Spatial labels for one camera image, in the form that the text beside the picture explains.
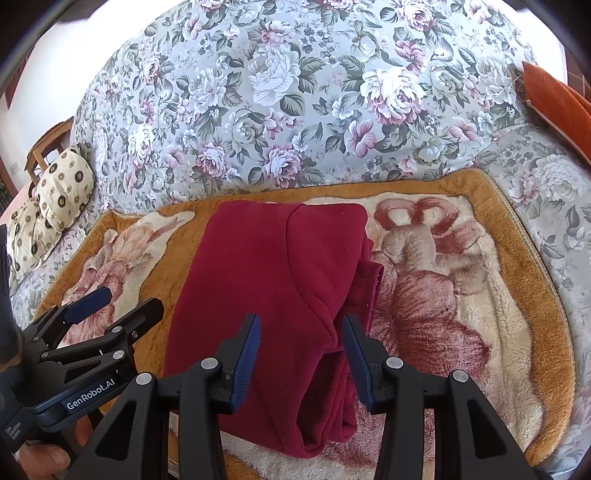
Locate wooden chair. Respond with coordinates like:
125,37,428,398
25,117,75,185

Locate dark red fleece garment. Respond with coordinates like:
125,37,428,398
163,202,384,460

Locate person's left hand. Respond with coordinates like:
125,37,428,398
16,415,96,479

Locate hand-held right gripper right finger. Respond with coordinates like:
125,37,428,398
342,314,541,480

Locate orange cushion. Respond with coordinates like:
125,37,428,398
522,61,591,160

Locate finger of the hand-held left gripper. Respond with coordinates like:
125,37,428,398
41,298,165,371
23,285,114,348

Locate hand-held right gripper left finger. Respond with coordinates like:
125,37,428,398
65,313,262,480

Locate plush rose-print blanket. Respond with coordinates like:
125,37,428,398
34,167,575,480

